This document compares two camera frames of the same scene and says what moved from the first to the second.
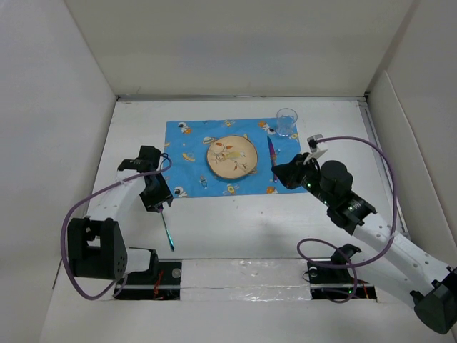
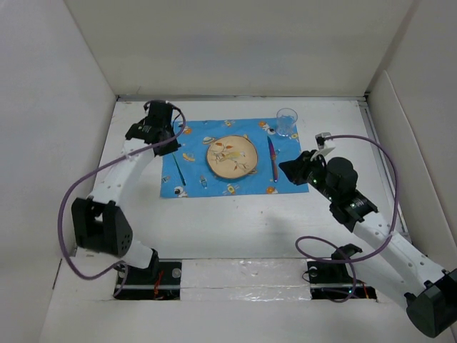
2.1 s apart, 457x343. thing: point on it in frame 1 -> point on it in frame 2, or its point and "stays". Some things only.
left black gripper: (163, 196) -> (172, 148)
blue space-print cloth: (189, 174) stays
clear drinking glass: (285, 120) stays
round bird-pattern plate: (232, 156) stays
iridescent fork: (168, 229) -> (178, 168)
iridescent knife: (272, 158) stays
